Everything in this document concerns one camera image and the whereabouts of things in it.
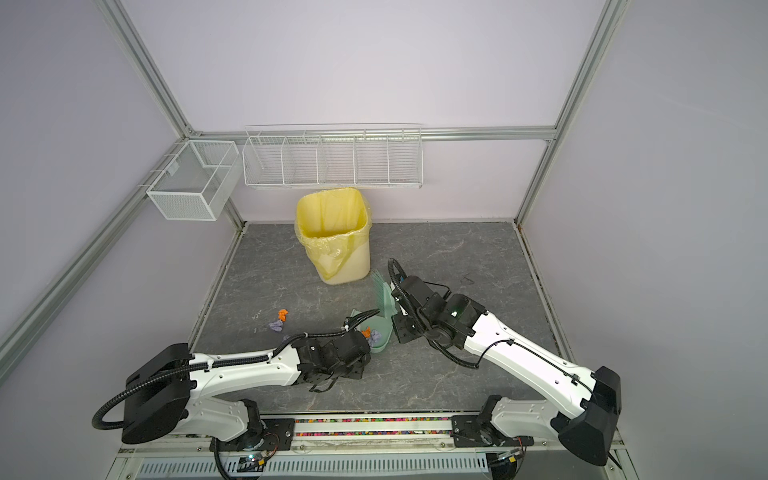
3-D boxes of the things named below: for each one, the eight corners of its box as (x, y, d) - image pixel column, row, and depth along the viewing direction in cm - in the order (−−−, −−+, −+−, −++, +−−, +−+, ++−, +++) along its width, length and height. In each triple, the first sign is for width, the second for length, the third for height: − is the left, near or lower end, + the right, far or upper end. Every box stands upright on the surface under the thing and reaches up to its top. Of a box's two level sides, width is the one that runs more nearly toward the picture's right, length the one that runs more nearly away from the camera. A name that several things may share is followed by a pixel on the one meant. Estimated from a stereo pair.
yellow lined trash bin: (305, 297, 102) (281, 247, 81) (317, 242, 118) (300, 188, 97) (370, 296, 102) (363, 246, 81) (374, 241, 118) (369, 188, 97)
